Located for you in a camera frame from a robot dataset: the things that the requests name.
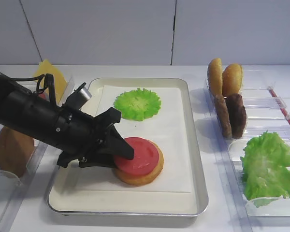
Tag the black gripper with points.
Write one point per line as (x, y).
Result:
(90, 140)

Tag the red tomato slice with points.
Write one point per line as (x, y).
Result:
(42, 95)
(146, 157)

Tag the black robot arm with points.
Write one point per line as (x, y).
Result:
(24, 111)

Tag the round green lettuce piece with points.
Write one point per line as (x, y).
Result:
(138, 105)

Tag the yellow cheese slice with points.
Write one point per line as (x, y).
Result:
(45, 67)

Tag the left brown meat patty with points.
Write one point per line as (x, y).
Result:
(223, 115)

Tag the right dark meat patty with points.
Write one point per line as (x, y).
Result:
(237, 114)

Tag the large green lettuce leaf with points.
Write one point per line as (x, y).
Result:
(266, 169)

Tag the bun bottom on tray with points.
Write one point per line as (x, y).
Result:
(142, 179)

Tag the metal baking tray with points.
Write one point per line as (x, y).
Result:
(66, 199)

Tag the brown bun in left rack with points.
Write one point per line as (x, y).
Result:
(15, 151)

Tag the left standing bun half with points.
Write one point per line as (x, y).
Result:
(214, 76)

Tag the standing bun half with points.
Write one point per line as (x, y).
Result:
(232, 79)
(214, 76)

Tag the right standing bun half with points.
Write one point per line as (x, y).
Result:
(232, 79)

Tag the clear acrylic right rack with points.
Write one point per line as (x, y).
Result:
(263, 114)

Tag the red white striped straw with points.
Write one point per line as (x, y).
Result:
(281, 103)

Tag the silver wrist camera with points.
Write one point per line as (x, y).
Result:
(78, 98)

